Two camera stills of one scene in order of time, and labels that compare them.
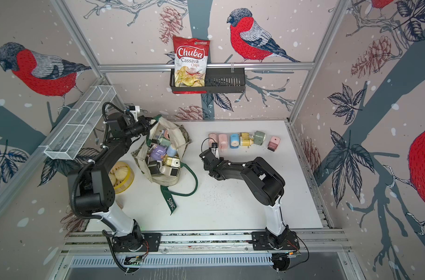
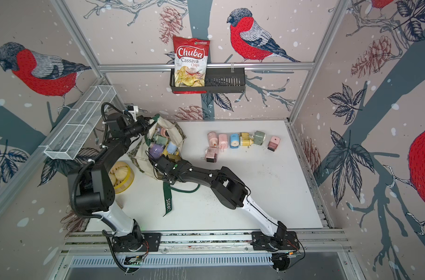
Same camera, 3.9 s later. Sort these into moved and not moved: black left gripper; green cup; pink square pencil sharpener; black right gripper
Moved: black right gripper
Not moved: pink square pencil sharpener; black left gripper; green cup
